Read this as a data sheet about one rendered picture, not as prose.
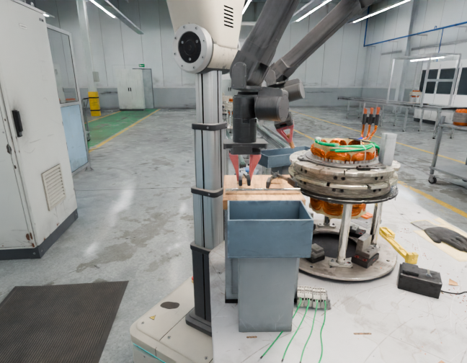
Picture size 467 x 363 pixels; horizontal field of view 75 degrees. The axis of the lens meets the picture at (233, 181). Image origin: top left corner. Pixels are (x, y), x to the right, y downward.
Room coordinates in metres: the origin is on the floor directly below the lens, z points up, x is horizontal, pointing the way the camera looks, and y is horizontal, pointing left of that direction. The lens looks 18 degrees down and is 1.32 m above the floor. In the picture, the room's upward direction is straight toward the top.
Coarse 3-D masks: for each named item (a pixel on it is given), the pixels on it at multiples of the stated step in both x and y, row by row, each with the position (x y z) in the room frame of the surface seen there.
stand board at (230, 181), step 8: (224, 176) 0.82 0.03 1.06; (232, 176) 0.82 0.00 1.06; (256, 176) 0.82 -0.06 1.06; (264, 176) 0.82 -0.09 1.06; (288, 176) 0.82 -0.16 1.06; (224, 184) 0.75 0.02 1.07; (232, 184) 0.75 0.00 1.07; (256, 184) 0.75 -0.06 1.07; (264, 184) 0.75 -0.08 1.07; (272, 184) 0.75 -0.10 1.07; (280, 184) 0.75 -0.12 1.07; (288, 184) 0.75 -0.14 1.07; (224, 192) 0.69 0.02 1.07; (224, 200) 0.64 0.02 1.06; (304, 200) 0.65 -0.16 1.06; (224, 208) 0.64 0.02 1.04
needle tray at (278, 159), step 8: (264, 152) 1.19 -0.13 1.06; (272, 152) 1.20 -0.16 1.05; (280, 152) 1.22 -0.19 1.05; (288, 152) 1.24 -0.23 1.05; (264, 160) 1.09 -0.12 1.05; (272, 160) 1.08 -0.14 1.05; (280, 160) 1.10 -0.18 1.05; (288, 160) 1.11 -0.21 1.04; (272, 168) 1.18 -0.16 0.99; (280, 168) 1.13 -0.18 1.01
